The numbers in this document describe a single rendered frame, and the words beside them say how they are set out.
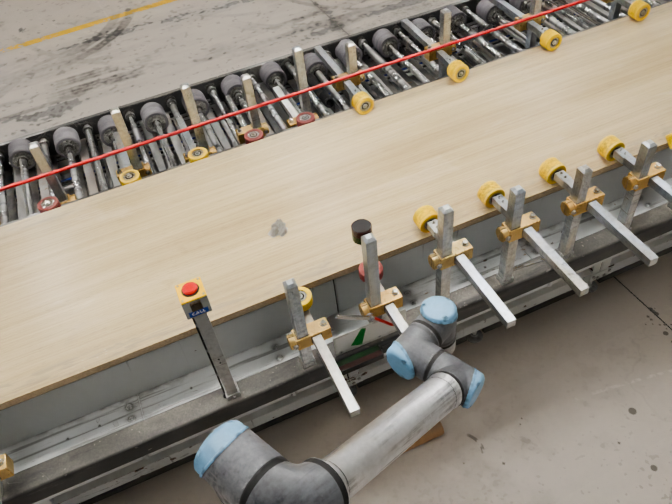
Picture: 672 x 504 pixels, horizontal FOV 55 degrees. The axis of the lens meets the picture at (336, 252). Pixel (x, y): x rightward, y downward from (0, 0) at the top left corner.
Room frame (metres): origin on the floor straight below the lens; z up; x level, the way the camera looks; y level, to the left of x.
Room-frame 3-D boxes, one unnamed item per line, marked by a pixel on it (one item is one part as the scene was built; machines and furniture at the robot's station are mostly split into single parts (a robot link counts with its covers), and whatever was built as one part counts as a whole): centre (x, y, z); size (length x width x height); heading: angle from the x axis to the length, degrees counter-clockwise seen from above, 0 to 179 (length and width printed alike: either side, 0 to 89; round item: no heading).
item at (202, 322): (1.11, 0.39, 0.93); 0.05 x 0.05 x 0.45; 18
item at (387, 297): (1.27, -0.12, 0.85); 0.14 x 0.06 x 0.05; 108
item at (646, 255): (1.44, -0.87, 0.95); 0.50 x 0.04 x 0.04; 18
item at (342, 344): (1.23, -0.08, 0.75); 0.26 x 0.01 x 0.10; 108
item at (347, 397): (1.11, 0.07, 0.84); 0.44 x 0.03 x 0.04; 18
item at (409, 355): (0.88, -0.16, 1.14); 0.12 x 0.12 x 0.09; 44
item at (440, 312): (0.96, -0.23, 1.13); 0.10 x 0.09 x 0.12; 134
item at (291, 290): (1.19, 0.14, 0.87); 0.04 x 0.04 x 0.48; 18
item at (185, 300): (1.11, 0.39, 1.18); 0.07 x 0.07 x 0.08; 18
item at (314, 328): (1.19, 0.12, 0.84); 0.14 x 0.06 x 0.05; 108
